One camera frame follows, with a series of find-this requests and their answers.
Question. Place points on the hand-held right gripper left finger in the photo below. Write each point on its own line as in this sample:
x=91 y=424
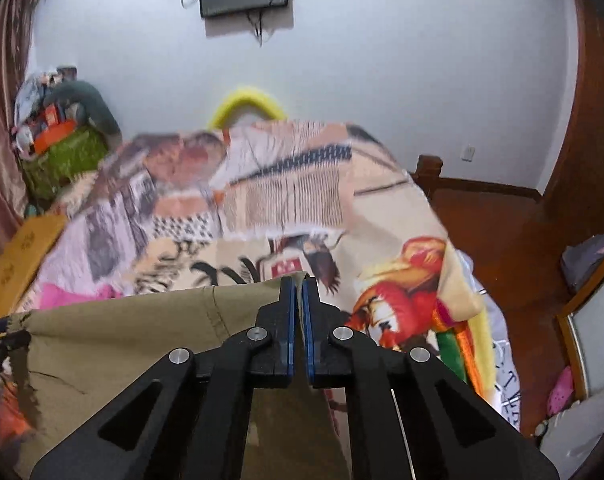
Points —
x=288 y=330

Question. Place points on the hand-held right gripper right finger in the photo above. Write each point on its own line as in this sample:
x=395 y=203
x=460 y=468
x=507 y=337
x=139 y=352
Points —
x=309 y=330

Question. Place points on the khaki pants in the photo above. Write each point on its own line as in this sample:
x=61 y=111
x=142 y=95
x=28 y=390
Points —
x=132 y=340

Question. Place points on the bed with patterned cover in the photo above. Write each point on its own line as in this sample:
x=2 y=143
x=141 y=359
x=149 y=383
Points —
x=282 y=185

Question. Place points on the green bag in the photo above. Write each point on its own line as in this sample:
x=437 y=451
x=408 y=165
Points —
x=67 y=155

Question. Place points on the orange box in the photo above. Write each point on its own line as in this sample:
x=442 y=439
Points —
x=52 y=137

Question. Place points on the white printed bed sheet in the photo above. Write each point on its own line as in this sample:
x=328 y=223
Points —
x=502 y=360

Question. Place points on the striped curtain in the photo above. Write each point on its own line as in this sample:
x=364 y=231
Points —
x=2 y=110

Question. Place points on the red box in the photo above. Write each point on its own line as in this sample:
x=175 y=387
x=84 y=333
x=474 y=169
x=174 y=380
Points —
x=53 y=115

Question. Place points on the pile of clothes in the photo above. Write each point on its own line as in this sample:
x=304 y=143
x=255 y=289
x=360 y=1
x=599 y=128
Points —
x=29 y=95

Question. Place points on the yellow foam tube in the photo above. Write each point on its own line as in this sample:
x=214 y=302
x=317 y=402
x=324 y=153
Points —
x=232 y=97

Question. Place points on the long grey pillow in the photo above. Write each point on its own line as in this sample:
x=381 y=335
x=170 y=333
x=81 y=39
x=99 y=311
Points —
x=92 y=100

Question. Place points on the pink slipper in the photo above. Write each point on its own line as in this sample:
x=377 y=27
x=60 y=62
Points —
x=561 y=390

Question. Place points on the grey backpack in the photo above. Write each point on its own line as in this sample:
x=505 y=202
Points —
x=587 y=260

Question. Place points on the wooden framed mirror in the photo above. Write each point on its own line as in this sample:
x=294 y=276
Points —
x=602 y=340

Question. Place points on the wooden wardrobe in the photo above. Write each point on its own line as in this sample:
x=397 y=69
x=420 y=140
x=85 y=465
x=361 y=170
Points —
x=592 y=110

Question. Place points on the wooden bed post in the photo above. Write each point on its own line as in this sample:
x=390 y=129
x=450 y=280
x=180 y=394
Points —
x=427 y=170

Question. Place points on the white wall socket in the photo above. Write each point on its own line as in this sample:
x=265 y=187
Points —
x=469 y=153

